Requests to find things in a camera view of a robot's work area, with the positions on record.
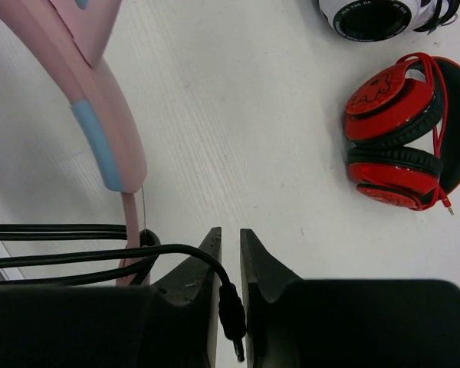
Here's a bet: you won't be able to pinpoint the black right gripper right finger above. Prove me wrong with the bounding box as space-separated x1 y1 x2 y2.
240 228 460 367

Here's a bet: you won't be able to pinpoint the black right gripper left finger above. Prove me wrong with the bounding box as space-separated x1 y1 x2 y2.
0 228 222 367

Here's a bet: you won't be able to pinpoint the black audio cable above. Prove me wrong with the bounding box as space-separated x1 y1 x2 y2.
0 224 248 363

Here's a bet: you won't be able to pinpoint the pink blue cat-ear headphones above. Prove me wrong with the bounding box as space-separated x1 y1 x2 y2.
0 0 150 288

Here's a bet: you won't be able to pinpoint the red black headphones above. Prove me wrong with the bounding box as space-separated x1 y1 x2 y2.
344 52 460 211

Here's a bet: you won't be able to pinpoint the white black headphones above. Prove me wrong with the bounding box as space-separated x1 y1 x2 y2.
318 0 460 43

